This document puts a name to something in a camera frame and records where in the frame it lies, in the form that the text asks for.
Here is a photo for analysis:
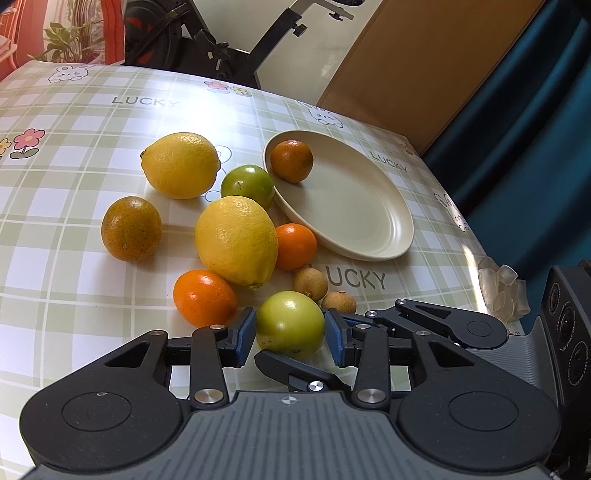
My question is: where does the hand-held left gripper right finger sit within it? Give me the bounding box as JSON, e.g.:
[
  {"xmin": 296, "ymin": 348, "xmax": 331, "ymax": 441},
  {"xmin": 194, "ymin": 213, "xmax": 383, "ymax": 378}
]
[{"xmin": 324, "ymin": 309, "xmax": 467, "ymax": 411}]

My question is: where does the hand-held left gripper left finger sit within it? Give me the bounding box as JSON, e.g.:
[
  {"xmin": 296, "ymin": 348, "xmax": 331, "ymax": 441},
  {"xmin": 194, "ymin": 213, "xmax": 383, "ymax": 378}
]
[{"xmin": 105, "ymin": 308, "xmax": 257, "ymax": 411}]

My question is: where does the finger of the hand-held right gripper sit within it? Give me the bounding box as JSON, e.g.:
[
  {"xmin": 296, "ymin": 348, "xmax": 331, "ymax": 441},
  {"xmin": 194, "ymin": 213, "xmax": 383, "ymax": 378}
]
[
  {"xmin": 254, "ymin": 349, "xmax": 352, "ymax": 394},
  {"xmin": 344, "ymin": 298, "xmax": 459, "ymax": 343}
]

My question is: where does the brown longan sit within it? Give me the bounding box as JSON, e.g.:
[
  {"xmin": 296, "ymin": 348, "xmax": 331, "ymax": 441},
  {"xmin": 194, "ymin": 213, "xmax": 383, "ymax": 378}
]
[
  {"xmin": 321, "ymin": 292, "xmax": 358, "ymax": 315},
  {"xmin": 293, "ymin": 267, "xmax": 329, "ymax": 302}
]

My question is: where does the yellow-green round fruit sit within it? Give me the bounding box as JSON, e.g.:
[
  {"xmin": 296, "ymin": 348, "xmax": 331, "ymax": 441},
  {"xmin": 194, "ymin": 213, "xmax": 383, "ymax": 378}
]
[{"xmin": 255, "ymin": 291, "xmax": 326, "ymax": 361}]

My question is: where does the oval bright orange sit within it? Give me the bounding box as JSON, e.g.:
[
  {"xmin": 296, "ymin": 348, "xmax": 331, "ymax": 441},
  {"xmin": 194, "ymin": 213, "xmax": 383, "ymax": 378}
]
[{"xmin": 173, "ymin": 270, "xmax": 239, "ymax": 328}]

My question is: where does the large yellow lemon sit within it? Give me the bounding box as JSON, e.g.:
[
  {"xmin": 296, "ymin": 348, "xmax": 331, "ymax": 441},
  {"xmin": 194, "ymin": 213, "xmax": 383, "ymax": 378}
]
[{"xmin": 194, "ymin": 196, "xmax": 279, "ymax": 291}]

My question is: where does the small round orange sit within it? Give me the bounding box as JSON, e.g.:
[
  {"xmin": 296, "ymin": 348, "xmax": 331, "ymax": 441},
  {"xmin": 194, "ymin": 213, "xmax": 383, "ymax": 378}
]
[{"xmin": 275, "ymin": 223, "xmax": 318, "ymax": 271}]

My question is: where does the cream oval plate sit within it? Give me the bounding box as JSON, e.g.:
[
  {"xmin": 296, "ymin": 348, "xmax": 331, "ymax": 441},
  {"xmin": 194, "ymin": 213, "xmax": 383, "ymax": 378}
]
[{"xmin": 263, "ymin": 130, "xmax": 414, "ymax": 262}]

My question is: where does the green round fruit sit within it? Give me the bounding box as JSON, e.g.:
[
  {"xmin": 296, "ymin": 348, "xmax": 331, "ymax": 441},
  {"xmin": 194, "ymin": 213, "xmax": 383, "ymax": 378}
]
[{"xmin": 220, "ymin": 165, "xmax": 276, "ymax": 212}]

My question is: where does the speckled dark orange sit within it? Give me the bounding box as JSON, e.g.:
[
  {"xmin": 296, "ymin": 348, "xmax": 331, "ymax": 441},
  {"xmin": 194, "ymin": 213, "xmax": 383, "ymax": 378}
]
[{"xmin": 101, "ymin": 196, "xmax": 163, "ymax": 263}]

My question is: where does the small dark brown orange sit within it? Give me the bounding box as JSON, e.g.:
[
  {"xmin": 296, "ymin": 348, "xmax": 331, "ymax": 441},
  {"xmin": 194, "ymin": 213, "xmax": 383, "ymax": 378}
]
[{"xmin": 270, "ymin": 140, "xmax": 314, "ymax": 184}]

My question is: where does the dark blue curtain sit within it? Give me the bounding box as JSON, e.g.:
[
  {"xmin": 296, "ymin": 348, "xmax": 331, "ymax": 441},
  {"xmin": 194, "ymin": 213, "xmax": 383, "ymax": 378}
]
[{"xmin": 422, "ymin": 0, "xmax": 591, "ymax": 278}]

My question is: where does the green plaid tablecloth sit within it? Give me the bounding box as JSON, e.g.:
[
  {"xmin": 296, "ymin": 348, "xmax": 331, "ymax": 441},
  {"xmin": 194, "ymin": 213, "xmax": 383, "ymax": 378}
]
[{"xmin": 0, "ymin": 60, "xmax": 529, "ymax": 467}]

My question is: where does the wooden board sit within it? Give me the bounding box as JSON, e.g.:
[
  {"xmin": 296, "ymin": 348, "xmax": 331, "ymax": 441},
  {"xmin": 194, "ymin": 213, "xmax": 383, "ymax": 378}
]
[{"xmin": 318, "ymin": 0, "xmax": 548, "ymax": 155}]

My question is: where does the black exercise bike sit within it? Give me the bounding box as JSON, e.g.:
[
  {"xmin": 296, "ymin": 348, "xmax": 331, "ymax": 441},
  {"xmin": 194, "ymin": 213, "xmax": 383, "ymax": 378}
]
[{"xmin": 124, "ymin": 0, "xmax": 356, "ymax": 90}]

